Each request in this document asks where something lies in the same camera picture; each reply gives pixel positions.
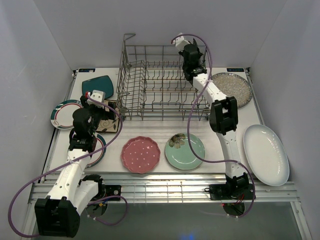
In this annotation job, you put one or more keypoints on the teal square plate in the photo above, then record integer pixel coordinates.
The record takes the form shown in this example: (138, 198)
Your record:
(101, 83)

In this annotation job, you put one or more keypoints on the right logo sticker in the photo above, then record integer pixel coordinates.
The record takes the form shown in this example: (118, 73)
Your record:
(234, 70)

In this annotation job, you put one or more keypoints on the mint green flower plate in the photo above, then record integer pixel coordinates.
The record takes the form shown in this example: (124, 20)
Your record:
(179, 154)

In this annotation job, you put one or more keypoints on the left logo sticker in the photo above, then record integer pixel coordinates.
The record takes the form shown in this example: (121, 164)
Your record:
(86, 70)

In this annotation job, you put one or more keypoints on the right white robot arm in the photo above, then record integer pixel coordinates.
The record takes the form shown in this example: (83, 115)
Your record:
(223, 120)

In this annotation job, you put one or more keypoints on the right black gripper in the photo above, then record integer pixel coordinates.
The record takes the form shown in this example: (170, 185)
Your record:
(200, 54)

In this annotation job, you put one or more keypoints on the black square floral plate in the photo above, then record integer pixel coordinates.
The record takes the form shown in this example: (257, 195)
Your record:
(195, 43)

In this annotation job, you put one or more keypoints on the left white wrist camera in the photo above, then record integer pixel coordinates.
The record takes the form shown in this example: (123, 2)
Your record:
(96, 98)

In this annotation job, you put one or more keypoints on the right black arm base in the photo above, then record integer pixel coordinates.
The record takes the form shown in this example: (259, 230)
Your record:
(224, 192)

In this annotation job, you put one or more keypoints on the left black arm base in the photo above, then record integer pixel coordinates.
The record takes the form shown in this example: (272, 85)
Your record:
(103, 190)

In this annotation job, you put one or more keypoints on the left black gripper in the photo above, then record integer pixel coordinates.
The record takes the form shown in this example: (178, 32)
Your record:
(109, 115)

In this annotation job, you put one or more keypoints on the logo sticker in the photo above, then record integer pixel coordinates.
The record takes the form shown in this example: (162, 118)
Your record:
(86, 70)
(234, 70)

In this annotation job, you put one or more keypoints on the cream square flower plate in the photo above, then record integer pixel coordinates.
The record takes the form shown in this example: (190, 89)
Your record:
(110, 125)

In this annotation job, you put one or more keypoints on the speckled beige round plate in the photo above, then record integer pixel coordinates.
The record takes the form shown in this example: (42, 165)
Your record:
(233, 85)

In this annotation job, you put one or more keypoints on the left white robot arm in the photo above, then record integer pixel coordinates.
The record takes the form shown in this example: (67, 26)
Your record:
(59, 213)

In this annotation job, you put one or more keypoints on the white oval platter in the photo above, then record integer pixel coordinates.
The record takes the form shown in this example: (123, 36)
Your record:
(266, 155)

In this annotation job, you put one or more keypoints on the pink dotted scalloped plate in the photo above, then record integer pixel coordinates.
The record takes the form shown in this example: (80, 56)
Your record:
(140, 155)

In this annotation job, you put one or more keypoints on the grey wire dish rack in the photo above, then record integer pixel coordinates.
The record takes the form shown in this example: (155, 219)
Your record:
(151, 84)

